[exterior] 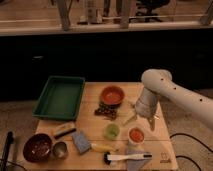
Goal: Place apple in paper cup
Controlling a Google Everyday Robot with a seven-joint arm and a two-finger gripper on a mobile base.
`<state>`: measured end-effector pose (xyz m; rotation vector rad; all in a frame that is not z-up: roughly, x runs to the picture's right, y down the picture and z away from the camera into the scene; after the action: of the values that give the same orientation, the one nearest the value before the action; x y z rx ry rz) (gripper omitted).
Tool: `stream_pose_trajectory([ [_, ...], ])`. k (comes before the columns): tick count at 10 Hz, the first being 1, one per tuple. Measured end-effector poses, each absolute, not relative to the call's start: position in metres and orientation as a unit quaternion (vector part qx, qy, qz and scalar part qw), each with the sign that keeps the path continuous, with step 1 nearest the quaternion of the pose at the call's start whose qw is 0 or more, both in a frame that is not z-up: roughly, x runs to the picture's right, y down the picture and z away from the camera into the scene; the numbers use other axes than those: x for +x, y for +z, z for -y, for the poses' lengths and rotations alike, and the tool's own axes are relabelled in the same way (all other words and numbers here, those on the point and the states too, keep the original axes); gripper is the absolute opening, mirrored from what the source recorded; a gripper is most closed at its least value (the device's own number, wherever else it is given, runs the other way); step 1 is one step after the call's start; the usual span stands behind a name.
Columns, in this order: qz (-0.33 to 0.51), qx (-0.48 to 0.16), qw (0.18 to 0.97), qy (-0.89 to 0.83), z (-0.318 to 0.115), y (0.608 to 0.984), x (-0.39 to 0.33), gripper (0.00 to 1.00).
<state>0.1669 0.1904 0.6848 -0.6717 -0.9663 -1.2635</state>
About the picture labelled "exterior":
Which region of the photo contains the white handled brush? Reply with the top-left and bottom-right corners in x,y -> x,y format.
103,153 -> 152,164

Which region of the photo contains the blue sponge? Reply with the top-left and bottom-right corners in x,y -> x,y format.
71,132 -> 91,154

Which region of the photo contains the green cup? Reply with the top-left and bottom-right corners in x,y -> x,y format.
105,124 -> 120,140

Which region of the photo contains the black cable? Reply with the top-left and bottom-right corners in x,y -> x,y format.
169,132 -> 213,171

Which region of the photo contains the small metal cup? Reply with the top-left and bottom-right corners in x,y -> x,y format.
52,142 -> 68,159

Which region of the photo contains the grey cloth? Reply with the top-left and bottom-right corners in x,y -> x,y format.
126,149 -> 148,171

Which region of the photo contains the orange bowl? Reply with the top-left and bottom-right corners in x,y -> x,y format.
100,86 -> 125,105

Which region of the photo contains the green plastic tray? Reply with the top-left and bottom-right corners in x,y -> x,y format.
33,76 -> 85,121

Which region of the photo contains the black pole stand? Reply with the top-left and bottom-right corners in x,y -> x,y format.
0,131 -> 14,171

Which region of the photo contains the yellow banana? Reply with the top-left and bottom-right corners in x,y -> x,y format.
91,143 -> 116,152

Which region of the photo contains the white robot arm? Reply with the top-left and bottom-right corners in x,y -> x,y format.
135,69 -> 213,131

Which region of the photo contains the dark chocolate box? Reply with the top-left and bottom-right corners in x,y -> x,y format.
94,103 -> 117,120

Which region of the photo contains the dark brown bowl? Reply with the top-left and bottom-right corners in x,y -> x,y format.
23,133 -> 52,163

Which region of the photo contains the wooden block eraser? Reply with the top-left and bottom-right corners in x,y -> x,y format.
53,122 -> 76,139

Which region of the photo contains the office chair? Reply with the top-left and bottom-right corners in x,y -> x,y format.
129,0 -> 170,23

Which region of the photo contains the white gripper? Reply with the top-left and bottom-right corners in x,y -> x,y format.
135,88 -> 158,131

